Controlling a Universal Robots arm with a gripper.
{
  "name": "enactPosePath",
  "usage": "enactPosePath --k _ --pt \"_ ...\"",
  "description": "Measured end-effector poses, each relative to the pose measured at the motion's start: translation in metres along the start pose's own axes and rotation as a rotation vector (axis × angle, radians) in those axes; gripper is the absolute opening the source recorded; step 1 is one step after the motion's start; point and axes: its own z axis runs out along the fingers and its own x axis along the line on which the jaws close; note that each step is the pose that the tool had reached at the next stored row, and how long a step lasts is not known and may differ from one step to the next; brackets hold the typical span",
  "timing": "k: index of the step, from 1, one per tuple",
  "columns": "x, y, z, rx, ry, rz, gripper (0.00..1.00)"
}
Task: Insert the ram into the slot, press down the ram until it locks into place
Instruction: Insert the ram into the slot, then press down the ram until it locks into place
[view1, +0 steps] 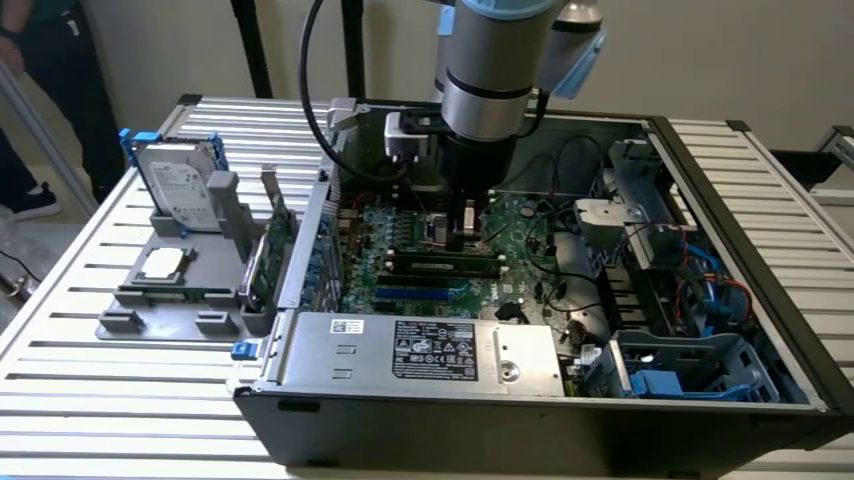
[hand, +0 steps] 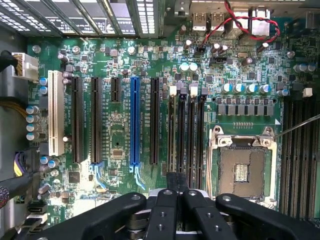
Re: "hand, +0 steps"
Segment RAM slot with grey latch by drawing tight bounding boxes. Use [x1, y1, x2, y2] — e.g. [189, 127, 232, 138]
[197, 86, 209, 191]
[291, 98, 305, 220]
[177, 86, 188, 176]
[280, 98, 294, 216]
[313, 98, 320, 223]

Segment long black expansion slot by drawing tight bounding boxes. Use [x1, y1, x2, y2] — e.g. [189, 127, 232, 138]
[90, 76, 103, 165]
[71, 76, 84, 165]
[149, 77, 161, 166]

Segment blue expansion slot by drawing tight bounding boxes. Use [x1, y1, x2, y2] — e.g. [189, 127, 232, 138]
[129, 75, 142, 167]

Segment white PCI expansion slot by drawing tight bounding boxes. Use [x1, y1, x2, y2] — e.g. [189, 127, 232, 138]
[47, 69, 66, 157]

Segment short black expansion slot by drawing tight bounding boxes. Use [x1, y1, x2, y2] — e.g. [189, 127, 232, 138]
[110, 77, 122, 104]

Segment square black chip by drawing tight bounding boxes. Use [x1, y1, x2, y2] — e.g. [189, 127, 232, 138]
[68, 170, 81, 184]

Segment metal CPU socket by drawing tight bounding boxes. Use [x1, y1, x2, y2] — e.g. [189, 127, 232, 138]
[208, 125, 279, 205]

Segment white SATA port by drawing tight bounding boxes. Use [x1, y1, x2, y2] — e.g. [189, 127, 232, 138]
[24, 212, 49, 226]

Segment black SATA port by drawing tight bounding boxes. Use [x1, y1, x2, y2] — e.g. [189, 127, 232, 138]
[26, 201, 49, 214]

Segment green motherboard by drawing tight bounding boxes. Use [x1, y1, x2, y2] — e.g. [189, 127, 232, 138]
[26, 14, 320, 226]

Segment thin metal locking lever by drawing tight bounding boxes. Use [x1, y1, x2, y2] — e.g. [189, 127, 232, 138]
[273, 116, 320, 139]

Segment white power connector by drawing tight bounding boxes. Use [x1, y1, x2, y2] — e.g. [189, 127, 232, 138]
[11, 52, 40, 82]

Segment silver rear port block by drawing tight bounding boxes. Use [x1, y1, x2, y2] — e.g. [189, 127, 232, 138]
[250, 6, 272, 36]
[231, 6, 250, 30]

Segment silver USB port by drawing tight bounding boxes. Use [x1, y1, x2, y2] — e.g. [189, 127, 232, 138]
[191, 11, 208, 33]
[210, 11, 226, 33]

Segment grey metal PC case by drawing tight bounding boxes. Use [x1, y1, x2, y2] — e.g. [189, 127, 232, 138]
[0, 0, 320, 240]

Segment black connector with purple wires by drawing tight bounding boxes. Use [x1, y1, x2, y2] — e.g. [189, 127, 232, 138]
[13, 149, 41, 179]

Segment black sleeved cable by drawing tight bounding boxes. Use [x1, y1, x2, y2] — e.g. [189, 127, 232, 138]
[0, 172, 35, 210]

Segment yellow and black wire bundle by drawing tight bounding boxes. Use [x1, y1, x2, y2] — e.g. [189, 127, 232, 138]
[0, 96, 29, 118]

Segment red and black twisted wire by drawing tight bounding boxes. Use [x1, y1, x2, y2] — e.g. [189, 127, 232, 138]
[199, 0, 281, 51]

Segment thick black cable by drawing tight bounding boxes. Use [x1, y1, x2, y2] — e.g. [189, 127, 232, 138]
[0, 49, 19, 74]

